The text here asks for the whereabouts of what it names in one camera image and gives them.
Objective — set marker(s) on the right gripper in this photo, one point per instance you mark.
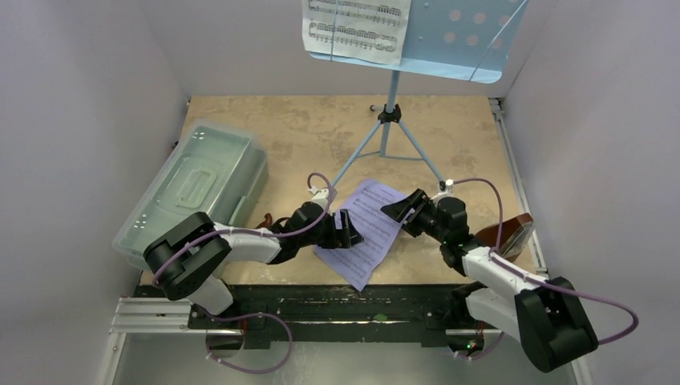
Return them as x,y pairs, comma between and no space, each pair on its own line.
414,209

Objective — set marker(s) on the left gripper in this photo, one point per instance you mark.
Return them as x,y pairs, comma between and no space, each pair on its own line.
340,238

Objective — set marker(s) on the purple paper sheet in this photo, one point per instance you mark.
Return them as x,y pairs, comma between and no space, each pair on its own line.
379,232

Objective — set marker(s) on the white sheet music page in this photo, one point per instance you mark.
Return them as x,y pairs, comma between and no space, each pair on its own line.
372,31

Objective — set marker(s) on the light blue music stand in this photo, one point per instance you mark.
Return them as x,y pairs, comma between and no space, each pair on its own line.
460,40

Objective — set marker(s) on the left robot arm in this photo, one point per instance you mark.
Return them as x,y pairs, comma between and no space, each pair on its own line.
188,259

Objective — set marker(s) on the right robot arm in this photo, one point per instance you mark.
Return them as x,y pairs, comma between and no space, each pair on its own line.
549,323

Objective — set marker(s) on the brown capo clamp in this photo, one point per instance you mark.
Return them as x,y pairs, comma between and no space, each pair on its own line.
268,221

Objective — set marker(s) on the brown metronome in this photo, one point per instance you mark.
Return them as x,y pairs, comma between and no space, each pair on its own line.
515,236

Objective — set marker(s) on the clear plastic storage bin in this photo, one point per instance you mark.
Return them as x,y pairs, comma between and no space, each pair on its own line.
215,168

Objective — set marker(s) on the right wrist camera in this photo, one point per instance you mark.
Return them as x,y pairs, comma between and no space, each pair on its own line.
445,189

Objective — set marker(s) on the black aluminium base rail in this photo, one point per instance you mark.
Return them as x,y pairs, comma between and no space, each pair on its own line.
430,315

